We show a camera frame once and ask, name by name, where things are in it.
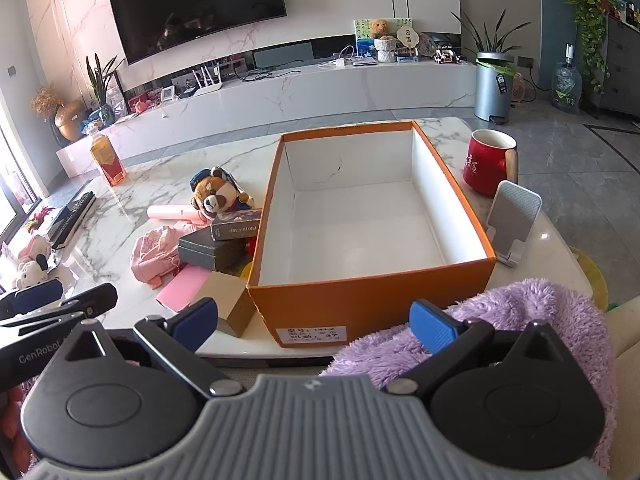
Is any plant in blue vase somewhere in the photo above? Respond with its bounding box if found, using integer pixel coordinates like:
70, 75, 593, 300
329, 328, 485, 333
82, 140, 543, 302
85, 52, 126, 126

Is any white router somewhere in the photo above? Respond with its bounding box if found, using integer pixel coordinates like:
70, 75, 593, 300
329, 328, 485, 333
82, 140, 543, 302
191, 62, 224, 97

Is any beige sofa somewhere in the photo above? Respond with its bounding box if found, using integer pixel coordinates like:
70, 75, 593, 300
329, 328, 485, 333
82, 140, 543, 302
607, 295, 640, 361

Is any orange cardboard box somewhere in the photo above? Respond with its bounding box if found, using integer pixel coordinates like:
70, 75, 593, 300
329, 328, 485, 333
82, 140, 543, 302
246, 120, 497, 348

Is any green yellow floor mat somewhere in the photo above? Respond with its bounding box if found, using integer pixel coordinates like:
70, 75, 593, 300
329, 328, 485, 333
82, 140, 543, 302
572, 247, 611, 311

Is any plush bear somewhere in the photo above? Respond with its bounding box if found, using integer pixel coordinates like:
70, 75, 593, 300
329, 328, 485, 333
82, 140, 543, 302
190, 166, 256, 221

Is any hanging ivy plant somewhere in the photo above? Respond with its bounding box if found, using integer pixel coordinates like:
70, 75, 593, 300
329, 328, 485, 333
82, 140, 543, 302
520, 0, 618, 96

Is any decorative plate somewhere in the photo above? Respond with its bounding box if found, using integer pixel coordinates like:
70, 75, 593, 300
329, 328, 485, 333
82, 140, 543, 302
419, 32, 446, 57

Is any black keyboard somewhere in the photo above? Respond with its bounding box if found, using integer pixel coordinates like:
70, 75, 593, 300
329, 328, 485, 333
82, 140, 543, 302
47, 190, 97, 251

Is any grey pedal trash bin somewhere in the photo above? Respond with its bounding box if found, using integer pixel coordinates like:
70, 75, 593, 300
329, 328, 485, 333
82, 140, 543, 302
473, 51, 516, 125

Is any round fan ornament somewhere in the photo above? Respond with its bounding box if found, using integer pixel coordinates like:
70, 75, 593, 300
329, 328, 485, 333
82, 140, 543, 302
396, 27, 421, 56

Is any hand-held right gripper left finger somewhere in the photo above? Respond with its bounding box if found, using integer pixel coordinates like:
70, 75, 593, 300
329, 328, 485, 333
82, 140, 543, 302
37, 297, 246, 401

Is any black wall television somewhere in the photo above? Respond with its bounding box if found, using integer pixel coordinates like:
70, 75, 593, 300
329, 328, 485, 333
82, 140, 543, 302
106, 0, 288, 66

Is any white marble TV console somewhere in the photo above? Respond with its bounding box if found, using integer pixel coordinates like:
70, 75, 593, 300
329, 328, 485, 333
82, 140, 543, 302
55, 57, 478, 178

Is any grey drawer cabinet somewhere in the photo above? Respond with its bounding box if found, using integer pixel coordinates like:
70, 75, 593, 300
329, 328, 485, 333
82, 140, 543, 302
597, 10, 640, 121

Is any white grey phone stand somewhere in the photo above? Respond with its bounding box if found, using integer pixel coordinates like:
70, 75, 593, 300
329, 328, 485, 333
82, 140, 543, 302
486, 180, 543, 268

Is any pink cloth pouch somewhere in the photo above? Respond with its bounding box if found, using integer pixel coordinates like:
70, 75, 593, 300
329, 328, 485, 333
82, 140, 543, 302
130, 225, 193, 289

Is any gold vase with dried flowers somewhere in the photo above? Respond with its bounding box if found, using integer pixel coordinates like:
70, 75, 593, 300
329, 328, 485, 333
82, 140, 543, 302
30, 82, 88, 143

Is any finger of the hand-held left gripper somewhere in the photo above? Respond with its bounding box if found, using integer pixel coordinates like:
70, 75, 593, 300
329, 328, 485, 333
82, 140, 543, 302
0, 282, 119, 342
0, 279, 65, 320

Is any small brown cardboard box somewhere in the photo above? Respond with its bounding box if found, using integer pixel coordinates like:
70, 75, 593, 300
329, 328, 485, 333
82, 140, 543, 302
201, 271, 257, 338

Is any amber drink bottle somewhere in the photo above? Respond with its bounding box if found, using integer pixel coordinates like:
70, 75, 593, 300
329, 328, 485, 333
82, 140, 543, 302
89, 127, 128, 187

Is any red mug with wooden handle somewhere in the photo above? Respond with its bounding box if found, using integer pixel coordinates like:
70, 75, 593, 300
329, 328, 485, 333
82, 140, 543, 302
461, 129, 519, 197

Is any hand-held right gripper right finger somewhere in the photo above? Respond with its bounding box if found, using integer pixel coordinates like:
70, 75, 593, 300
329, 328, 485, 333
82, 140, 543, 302
382, 300, 576, 396

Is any dark grey box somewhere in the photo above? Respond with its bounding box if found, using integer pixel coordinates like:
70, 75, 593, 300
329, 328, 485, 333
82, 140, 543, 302
177, 225, 256, 273

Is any dark printed card box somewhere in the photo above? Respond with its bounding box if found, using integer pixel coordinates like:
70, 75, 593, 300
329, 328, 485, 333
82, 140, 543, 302
210, 208, 263, 242

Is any long-leaf potted plant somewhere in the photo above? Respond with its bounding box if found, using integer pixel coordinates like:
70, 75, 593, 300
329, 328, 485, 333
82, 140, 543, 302
450, 7, 533, 68

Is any white dog plush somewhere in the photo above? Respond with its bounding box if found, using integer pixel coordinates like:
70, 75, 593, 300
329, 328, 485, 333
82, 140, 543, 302
12, 255, 53, 288

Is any purple fluffy blanket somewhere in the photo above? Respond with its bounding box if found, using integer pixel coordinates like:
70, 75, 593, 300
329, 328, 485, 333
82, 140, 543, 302
320, 280, 618, 480

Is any clear water jug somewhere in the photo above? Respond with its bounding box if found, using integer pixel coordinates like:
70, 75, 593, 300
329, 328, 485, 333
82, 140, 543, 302
550, 42, 582, 114

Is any grey speaker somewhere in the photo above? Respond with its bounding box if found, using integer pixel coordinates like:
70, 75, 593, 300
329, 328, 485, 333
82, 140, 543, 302
252, 42, 314, 68

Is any pink plush toy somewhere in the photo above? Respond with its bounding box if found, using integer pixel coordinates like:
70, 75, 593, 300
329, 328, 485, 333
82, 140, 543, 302
17, 235, 53, 261

